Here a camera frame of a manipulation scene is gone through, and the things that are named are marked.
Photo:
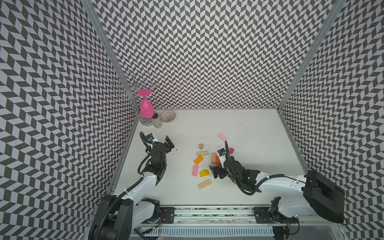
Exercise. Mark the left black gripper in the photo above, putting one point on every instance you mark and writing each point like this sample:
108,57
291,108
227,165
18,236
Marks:
168,147

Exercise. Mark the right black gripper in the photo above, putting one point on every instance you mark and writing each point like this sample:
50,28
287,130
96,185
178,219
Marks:
220,169

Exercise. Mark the red arch block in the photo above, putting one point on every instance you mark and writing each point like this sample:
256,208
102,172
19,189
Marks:
217,159

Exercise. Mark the natural wood arch block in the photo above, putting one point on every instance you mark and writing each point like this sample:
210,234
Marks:
213,158

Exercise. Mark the engraved natural wood block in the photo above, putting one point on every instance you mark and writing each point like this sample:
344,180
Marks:
204,184

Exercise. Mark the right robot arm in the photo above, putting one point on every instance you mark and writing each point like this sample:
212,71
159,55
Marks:
304,195

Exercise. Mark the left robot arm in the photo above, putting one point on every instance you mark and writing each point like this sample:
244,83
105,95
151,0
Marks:
118,215

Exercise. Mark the yellow house-shaped block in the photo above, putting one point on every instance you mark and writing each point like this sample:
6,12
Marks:
204,173

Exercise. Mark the orange rectangular block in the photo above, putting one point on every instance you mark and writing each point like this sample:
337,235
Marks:
198,160

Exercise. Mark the pink flat rectangular block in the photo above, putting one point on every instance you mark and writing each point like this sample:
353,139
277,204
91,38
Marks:
195,171

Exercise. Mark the natural wood plank block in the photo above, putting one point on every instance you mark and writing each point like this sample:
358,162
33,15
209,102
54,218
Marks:
202,153

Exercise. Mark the light pink rectangular block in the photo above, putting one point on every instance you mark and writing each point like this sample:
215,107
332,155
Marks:
222,137

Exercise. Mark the glass spice jar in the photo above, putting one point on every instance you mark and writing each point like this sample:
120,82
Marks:
156,119

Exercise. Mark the small striped bowl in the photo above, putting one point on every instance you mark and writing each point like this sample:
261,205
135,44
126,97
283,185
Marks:
168,116

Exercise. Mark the pink plastic wine glass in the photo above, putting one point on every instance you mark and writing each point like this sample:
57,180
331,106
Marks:
146,107

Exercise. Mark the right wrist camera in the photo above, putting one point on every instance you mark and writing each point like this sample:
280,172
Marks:
222,155

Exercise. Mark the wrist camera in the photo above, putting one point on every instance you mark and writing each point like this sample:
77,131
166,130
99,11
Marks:
150,139
222,155

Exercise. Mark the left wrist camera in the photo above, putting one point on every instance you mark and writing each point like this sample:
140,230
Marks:
150,139

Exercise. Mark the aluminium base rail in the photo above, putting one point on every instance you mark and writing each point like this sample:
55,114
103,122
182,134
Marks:
216,215

